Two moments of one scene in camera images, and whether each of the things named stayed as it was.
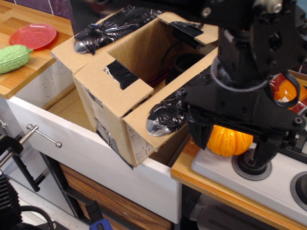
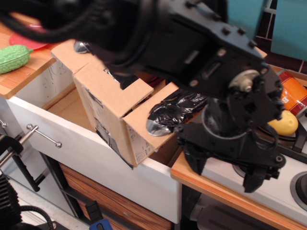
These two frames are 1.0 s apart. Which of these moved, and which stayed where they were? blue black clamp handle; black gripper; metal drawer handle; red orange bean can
Moved: black gripper
Stayed: red orange bean can; blue black clamp handle; metal drawer handle
